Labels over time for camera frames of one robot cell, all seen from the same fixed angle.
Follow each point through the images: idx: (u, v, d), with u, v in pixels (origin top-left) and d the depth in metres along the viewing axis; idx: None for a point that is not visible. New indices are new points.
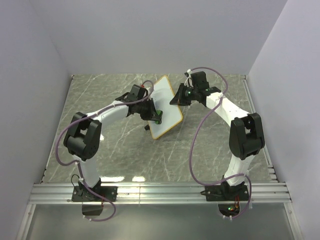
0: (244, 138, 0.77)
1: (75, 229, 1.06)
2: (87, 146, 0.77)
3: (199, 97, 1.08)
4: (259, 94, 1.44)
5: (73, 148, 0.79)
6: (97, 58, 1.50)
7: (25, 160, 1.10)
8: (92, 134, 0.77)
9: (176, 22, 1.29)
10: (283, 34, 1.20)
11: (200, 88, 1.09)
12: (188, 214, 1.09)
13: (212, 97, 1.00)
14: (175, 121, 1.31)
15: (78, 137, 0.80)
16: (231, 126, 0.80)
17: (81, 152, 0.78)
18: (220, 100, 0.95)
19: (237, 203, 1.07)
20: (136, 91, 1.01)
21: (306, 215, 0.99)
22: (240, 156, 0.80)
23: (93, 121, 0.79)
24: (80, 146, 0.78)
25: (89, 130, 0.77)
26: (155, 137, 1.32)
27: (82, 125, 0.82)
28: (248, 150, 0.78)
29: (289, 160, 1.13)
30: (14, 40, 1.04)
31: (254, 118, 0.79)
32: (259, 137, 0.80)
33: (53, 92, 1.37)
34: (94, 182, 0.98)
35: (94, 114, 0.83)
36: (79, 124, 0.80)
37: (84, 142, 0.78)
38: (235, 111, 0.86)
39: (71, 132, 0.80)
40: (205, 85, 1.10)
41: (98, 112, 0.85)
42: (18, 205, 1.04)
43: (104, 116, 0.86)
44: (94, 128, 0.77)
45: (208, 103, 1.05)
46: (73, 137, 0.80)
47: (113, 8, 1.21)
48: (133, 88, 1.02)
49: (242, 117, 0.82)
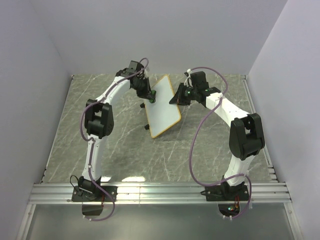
0: (244, 139, 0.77)
1: (75, 229, 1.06)
2: (105, 125, 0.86)
3: (199, 97, 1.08)
4: (259, 94, 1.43)
5: (93, 129, 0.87)
6: (98, 58, 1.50)
7: (26, 161, 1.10)
8: (107, 116, 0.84)
9: (176, 22, 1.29)
10: (283, 34, 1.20)
11: (200, 89, 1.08)
12: (189, 214, 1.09)
13: (212, 98, 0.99)
14: (174, 121, 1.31)
15: (95, 120, 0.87)
16: (231, 126, 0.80)
17: (101, 131, 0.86)
18: (220, 101, 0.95)
19: (237, 203, 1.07)
20: (134, 65, 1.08)
21: (306, 215, 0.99)
22: (240, 157, 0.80)
23: (104, 105, 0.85)
24: (99, 127, 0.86)
25: (103, 113, 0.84)
26: (153, 136, 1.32)
27: (96, 109, 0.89)
28: (248, 149, 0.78)
29: (289, 160, 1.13)
30: (13, 40, 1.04)
31: (254, 118, 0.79)
32: (259, 137, 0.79)
33: (52, 92, 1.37)
34: (97, 175, 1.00)
35: (102, 97, 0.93)
36: (92, 109, 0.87)
37: (102, 123, 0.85)
38: (235, 112, 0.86)
39: (88, 117, 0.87)
40: (205, 85, 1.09)
41: (105, 95, 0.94)
42: (18, 205, 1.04)
43: (111, 97, 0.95)
44: (106, 111, 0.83)
45: (207, 103, 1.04)
46: (91, 120, 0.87)
47: (113, 9, 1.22)
48: (131, 63, 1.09)
49: (242, 118, 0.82)
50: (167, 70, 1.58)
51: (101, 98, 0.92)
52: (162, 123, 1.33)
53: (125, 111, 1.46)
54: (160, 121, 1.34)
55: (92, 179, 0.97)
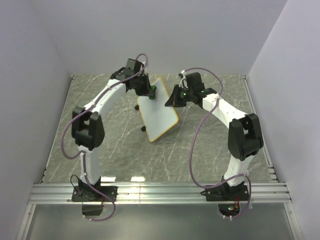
0: (243, 139, 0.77)
1: (75, 229, 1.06)
2: (94, 136, 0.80)
3: (195, 99, 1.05)
4: (259, 95, 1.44)
5: (81, 140, 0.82)
6: (98, 58, 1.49)
7: (25, 161, 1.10)
8: (95, 127, 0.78)
9: (176, 22, 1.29)
10: (283, 34, 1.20)
11: (196, 90, 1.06)
12: (189, 214, 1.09)
13: (208, 99, 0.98)
14: (171, 123, 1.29)
15: (83, 130, 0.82)
16: (229, 127, 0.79)
17: (89, 142, 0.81)
18: (217, 102, 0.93)
19: (237, 203, 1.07)
20: (132, 64, 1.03)
21: (306, 215, 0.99)
22: (239, 157, 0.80)
23: (92, 114, 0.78)
24: (87, 138, 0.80)
25: (91, 123, 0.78)
26: (151, 140, 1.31)
27: (85, 119, 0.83)
28: (247, 150, 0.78)
29: (289, 161, 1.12)
30: (14, 40, 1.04)
31: (253, 118, 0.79)
32: (257, 137, 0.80)
33: (52, 92, 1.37)
34: (96, 178, 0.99)
35: (92, 105, 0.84)
36: (80, 119, 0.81)
37: (90, 134, 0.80)
38: (232, 113, 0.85)
39: (76, 127, 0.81)
40: (201, 86, 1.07)
41: (95, 102, 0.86)
42: (18, 205, 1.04)
43: (101, 104, 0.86)
44: (94, 121, 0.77)
45: (204, 105, 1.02)
46: (78, 130, 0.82)
47: (113, 9, 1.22)
48: (129, 62, 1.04)
49: (240, 119, 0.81)
50: (167, 70, 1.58)
51: (90, 106, 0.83)
52: (160, 127, 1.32)
53: (125, 111, 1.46)
54: (157, 125, 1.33)
55: (90, 183, 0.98)
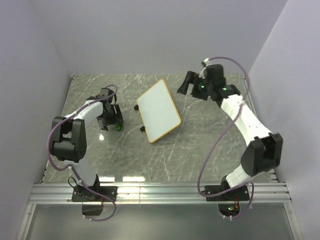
0: (260, 160, 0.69)
1: (75, 229, 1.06)
2: (76, 146, 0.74)
3: (213, 95, 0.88)
4: (259, 95, 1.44)
5: (62, 152, 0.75)
6: (97, 58, 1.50)
7: (25, 161, 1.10)
8: (78, 133, 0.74)
9: (176, 22, 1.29)
10: (284, 34, 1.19)
11: (216, 85, 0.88)
12: (189, 214, 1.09)
13: (231, 101, 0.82)
14: (173, 124, 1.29)
15: (64, 141, 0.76)
16: (249, 145, 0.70)
17: (72, 153, 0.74)
18: (241, 107, 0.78)
19: (237, 203, 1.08)
20: (106, 92, 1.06)
21: (306, 215, 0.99)
22: (250, 174, 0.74)
23: (74, 121, 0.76)
24: (69, 148, 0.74)
25: (74, 130, 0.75)
26: (151, 140, 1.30)
27: (64, 129, 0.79)
28: (261, 169, 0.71)
29: (289, 161, 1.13)
30: (14, 41, 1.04)
31: (278, 139, 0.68)
32: (275, 158, 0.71)
33: (52, 92, 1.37)
34: (92, 179, 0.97)
35: (73, 114, 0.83)
36: (61, 129, 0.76)
37: (73, 143, 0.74)
38: (256, 128, 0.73)
39: (55, 138, 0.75)
40: (222, 81, 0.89)
41: (77, 112, 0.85)
42: (18, 205, 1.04)
43: (83, 114, 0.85)
44: (78, 127, 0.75)
45: (223, 105, 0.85)
46: (58, 142, 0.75)
47: (113, 9, 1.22)
48: (102, 90, 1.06)
49: (262, 137, 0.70)
50: (167, 70, 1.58)
51: (71, 115, 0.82)
52: (161, 128, 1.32)
53: (125, 111, 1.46)
54: (158, 125, 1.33)
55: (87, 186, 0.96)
